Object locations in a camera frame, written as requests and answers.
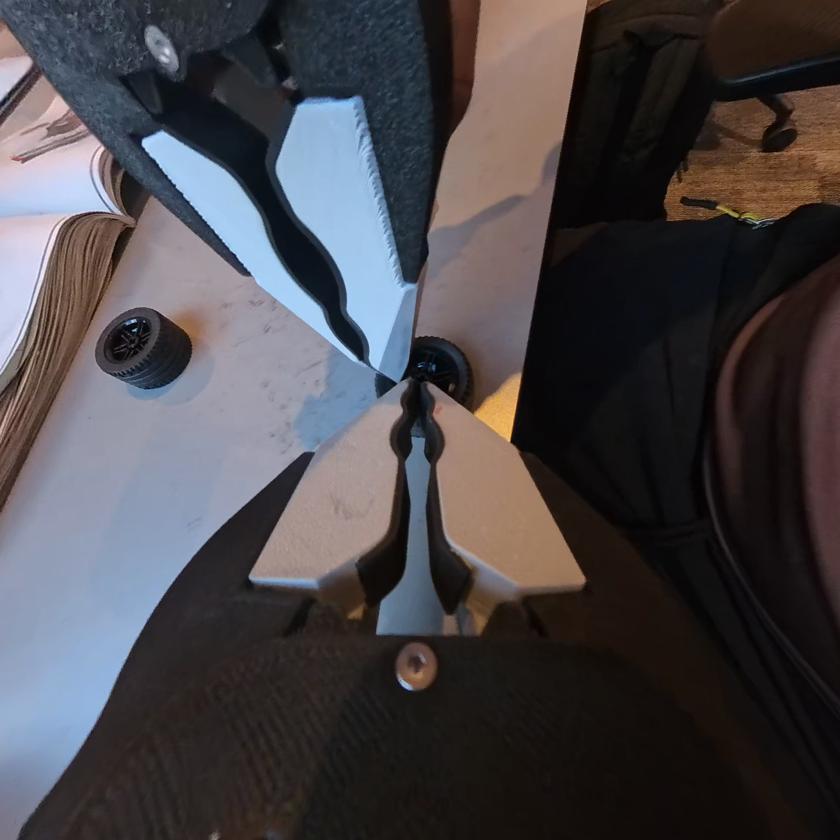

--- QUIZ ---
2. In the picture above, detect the black backpack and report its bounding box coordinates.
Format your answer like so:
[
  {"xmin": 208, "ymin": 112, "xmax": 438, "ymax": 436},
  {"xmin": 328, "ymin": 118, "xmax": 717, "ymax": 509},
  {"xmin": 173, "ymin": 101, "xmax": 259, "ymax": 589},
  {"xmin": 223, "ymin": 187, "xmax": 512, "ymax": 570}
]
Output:
[{"xmin": 558, "ymin": 0, "xmax": 716, "ymax": 227}]

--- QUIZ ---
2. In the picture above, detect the person in brown shirt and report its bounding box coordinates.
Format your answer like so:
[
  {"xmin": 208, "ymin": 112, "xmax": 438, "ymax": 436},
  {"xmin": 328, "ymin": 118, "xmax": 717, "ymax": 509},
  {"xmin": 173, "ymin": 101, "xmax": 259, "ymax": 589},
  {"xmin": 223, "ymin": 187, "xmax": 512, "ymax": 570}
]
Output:
[{"xmin": 512, "ymin": 203, "xmax": 840, "ymax": 840}]

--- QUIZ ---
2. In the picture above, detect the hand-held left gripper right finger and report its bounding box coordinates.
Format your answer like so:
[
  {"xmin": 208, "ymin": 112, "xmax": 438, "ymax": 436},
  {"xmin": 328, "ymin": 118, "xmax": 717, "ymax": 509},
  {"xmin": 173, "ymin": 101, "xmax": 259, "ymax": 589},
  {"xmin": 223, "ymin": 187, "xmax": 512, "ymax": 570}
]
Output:
[{"xmin": 419, "ymin": 382, "xmax": 588, "ymax": 621}]

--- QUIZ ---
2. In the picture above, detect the open instruction book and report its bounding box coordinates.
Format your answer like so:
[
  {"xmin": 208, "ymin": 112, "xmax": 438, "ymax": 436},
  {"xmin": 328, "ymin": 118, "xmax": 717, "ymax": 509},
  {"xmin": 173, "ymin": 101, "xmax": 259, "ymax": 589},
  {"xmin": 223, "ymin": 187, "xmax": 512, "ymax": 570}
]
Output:
[{"xmin": 0, "ymin": 56, "xmax": 139, "ymax": 506}]

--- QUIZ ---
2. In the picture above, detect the grey desk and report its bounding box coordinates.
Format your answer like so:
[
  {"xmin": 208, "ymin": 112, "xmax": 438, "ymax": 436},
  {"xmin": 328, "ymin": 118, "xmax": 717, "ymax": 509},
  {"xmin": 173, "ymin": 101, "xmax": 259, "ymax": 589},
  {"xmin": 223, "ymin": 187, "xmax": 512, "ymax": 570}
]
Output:
[{"xmin": 0, "ymin": 0, "xmax": 589, "ymax": 840}]

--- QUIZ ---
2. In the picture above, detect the black office chair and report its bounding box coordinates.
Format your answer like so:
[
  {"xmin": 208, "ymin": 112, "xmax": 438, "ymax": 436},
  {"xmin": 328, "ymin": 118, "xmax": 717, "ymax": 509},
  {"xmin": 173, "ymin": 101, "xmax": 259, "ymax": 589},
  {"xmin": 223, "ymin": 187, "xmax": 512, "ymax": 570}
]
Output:
[{"xmin": 712, "ymin": 0, "xmax": 840, "ymax": 153}]

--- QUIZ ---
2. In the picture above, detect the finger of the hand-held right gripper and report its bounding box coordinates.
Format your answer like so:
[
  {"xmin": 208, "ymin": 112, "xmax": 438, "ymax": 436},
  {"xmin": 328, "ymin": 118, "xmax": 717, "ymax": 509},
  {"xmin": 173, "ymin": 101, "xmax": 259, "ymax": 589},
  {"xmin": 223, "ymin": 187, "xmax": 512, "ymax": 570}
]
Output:
[
  {"xmin": 266, "ymin": 96, "xmax": 421, "ymax": 383},
  {"xmin": 140, "ymin": 126, "xmax": 370, "ymax": 367}
]

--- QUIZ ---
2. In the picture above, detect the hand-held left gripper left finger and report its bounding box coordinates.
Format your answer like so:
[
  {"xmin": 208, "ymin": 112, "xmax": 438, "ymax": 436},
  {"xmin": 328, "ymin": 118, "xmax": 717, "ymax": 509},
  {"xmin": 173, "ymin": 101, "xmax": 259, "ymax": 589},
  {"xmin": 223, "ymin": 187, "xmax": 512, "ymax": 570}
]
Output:
[{"xmin": 247, "ymin": 379, "xmax": 416, "ymax": 608}]

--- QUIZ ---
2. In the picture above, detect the black toy car wheel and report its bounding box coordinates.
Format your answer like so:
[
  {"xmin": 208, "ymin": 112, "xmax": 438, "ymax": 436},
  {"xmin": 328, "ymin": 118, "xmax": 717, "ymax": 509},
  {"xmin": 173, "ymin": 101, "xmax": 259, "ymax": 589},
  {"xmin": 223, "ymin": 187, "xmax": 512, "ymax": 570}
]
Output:
[
  {"xmin": 377, "ymin": 336, "xmax": 475, "ymax": 411},
  {"xmin": 95, "ymin": 307, "xmax": 193, "ymax": 390}
]

